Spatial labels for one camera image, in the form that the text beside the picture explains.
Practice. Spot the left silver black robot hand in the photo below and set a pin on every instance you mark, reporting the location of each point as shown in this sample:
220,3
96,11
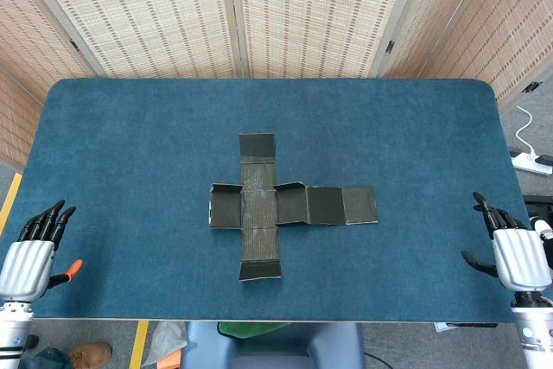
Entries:
26,261

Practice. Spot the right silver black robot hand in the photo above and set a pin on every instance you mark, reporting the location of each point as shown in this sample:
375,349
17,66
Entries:
518,256

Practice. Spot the black cardboard box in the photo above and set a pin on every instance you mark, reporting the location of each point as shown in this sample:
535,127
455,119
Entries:
259,213

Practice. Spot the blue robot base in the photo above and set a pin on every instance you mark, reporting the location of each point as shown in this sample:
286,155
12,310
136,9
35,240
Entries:
268,351

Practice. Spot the black floor object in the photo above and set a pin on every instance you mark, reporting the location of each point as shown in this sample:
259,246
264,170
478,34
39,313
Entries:
540,204

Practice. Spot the white power strip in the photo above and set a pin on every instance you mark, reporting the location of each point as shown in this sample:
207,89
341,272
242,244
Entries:
529,163

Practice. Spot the blue jeans leg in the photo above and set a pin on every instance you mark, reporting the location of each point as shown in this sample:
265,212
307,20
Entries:
49,360

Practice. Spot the brown leather shoe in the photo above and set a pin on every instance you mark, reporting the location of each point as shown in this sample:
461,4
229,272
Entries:
90,354

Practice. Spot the black screen hinge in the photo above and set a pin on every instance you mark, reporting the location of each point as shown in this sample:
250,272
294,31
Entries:
531,87
390,46
74,45

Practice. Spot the bamboo folding screen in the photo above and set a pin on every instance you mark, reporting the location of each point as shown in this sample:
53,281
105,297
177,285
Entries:
151,19

